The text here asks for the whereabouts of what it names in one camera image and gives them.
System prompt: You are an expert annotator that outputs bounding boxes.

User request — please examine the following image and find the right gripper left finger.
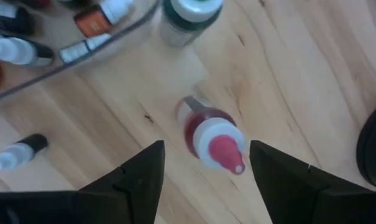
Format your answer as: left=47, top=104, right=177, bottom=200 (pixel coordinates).
left=78, top=139, right=166, bottom=224

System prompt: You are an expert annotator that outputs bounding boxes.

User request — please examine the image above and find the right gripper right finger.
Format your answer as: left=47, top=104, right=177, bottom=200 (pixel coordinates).
left=249, top=139, right=372, bottom=224

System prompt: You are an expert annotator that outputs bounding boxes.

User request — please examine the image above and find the small orange dropper bottle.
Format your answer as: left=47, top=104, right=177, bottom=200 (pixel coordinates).
left=73, top=0, right=134, bottom=37

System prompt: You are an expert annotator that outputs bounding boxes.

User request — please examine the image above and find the clear plastic storage bin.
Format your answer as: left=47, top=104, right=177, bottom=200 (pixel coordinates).
left=0, top=0, right=162, bottom=103

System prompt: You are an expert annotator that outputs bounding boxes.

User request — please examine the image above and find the tall green food coloring bottle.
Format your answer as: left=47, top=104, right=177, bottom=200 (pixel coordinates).
left=158, top=0, right=224, bottom=48

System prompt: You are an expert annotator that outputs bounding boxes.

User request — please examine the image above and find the black desk lamp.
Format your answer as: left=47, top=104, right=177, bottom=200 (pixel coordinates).
left=356, top=101, right=376, bottom=191

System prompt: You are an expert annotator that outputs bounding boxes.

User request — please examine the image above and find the small black dropper bottle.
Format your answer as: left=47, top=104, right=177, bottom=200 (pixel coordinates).
left=0, top=133, right=49, bottom=171

